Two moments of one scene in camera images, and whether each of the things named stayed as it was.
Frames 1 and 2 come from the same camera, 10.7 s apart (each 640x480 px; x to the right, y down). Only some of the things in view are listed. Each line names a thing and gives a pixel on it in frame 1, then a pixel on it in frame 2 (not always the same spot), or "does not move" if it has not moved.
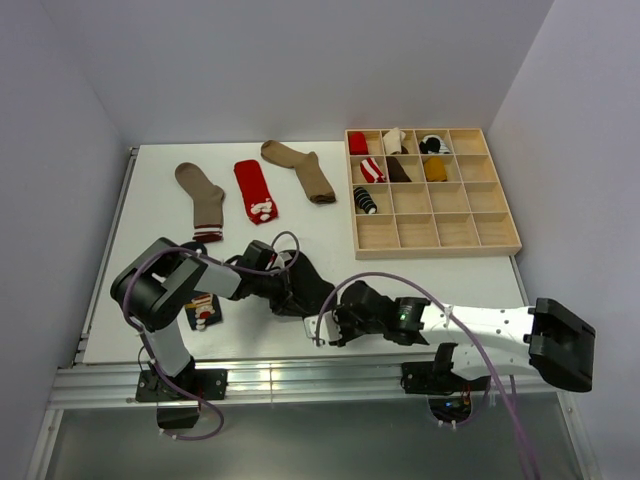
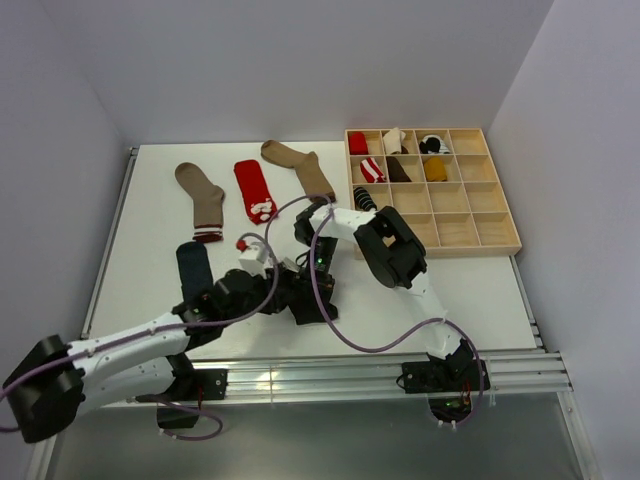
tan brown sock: x=306 y=166 does not move
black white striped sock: x=364 y=200 does not move
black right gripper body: x=351 y=326 → x=324 y=280
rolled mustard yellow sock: x=435 y=170 does not move
